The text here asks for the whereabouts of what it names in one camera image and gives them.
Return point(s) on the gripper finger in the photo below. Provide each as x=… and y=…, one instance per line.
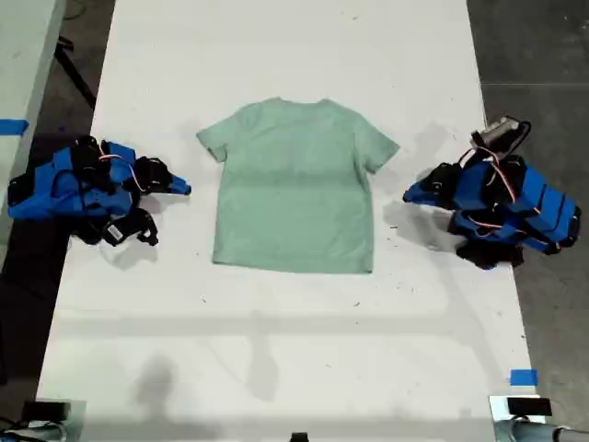
x=421, y=188
x=175, y=189
x=425, y=198
x=177, y=180

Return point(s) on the pale green T-shirt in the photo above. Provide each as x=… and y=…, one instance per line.
x=294, y=193

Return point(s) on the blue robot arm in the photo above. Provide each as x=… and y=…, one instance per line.
x=547, y=207
x=41, y=198

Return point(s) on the black stand leg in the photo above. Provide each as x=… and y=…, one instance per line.
x=73, y=71

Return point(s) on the blue tape strip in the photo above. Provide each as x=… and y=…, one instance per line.
x=11, y=126
x=523, y=377

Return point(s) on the pale side table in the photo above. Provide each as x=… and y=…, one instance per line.
x=23, y=55

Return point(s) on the small black box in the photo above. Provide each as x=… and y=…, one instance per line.
x=46, y=410
x=529, y=407

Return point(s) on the grey clamp bar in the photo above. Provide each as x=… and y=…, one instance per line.
x=534, y=433
x=41, y=433

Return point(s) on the black camera stalk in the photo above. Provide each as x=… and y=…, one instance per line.
x=468, y=156

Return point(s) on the black camera box with label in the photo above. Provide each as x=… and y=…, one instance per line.
x=120, y=231

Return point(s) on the grey black camera box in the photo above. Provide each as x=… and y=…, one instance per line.
x=499, y=131

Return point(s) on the small black mount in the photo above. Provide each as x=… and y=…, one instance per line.
x=299, y=437

